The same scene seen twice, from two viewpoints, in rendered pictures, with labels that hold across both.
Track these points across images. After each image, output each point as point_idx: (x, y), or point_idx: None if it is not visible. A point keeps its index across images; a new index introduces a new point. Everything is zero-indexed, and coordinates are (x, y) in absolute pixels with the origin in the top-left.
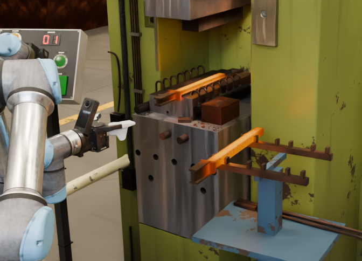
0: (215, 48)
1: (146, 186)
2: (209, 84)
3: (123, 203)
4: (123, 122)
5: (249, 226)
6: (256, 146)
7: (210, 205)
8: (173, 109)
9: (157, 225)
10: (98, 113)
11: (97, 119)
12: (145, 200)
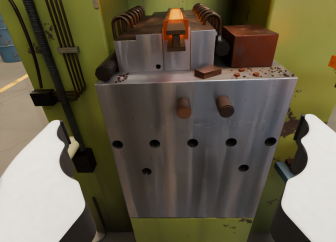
0: None
1: (138, 182)
2: (207, 9)
3: (79, 181)
4: (331, 148)
5: None
6: None
7: (252, 181)
8: (172, 59)
9: (159, 215)
10: (54, 122)
11: (71, 172)
12: (138, 197)
